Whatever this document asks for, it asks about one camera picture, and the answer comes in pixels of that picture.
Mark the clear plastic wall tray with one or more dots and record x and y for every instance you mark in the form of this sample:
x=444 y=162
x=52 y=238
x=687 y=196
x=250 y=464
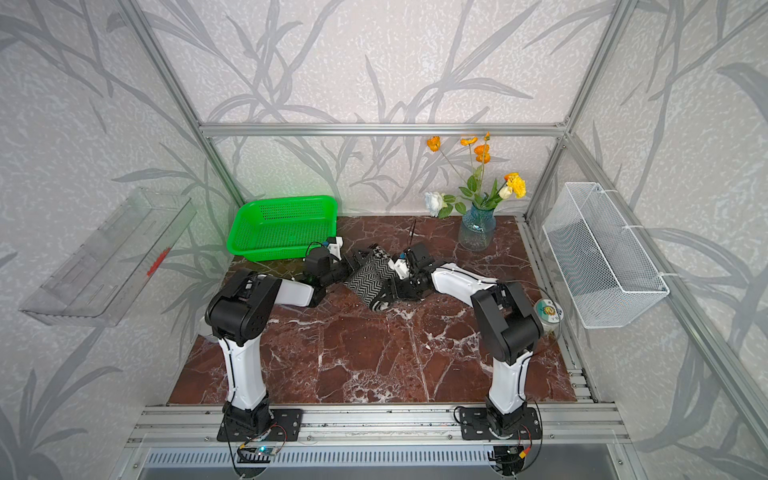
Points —
x=98 y=283

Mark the green plastic basket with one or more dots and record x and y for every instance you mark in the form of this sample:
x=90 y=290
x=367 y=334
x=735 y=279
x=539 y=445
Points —
x=282 y=228

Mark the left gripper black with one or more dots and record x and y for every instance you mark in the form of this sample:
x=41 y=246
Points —
x=355 y=262

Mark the aluminium front rail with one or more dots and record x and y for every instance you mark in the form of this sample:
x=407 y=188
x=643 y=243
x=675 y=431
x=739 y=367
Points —
x=378 y=424

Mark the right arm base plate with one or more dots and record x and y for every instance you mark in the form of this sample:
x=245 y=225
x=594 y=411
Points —
x=483 y=423

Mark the small tin can right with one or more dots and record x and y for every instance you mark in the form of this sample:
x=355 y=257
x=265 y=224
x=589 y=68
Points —
x=550 y=315

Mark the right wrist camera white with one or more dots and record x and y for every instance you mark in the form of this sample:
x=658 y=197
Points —
x=400 y=266

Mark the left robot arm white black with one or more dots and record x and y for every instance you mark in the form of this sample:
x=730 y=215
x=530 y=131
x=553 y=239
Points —
x=238 y=315

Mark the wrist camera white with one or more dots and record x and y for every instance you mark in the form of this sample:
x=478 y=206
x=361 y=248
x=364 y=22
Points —
x=334 y=246
x=400 y=266

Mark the blue glass vase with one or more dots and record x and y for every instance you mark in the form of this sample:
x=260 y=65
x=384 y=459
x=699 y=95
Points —
x=477 y=229

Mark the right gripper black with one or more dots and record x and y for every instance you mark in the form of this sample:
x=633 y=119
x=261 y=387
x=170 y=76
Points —
x=395 y=295

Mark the red item in tray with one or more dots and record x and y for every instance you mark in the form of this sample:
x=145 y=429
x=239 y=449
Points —
x=157 y=262

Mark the artificial flowers bouquet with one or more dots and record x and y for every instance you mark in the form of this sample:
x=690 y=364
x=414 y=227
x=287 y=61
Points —
x=472 y=193

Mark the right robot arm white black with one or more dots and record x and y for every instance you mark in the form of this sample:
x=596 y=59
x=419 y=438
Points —
x=508 y=326

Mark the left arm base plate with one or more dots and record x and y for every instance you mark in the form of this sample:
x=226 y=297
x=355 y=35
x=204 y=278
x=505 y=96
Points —
x=277 y=425

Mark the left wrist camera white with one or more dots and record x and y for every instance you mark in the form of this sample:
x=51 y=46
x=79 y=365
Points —
x=334 y=246

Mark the white wire mesh basket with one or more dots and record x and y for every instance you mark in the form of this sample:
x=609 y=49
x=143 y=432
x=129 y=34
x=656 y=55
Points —
x=609 y=275

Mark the left circuit board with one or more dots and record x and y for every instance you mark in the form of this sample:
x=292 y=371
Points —
x=261 y=454

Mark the black white patterned scarf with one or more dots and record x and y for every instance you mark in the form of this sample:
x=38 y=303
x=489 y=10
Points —
x=379 y=264

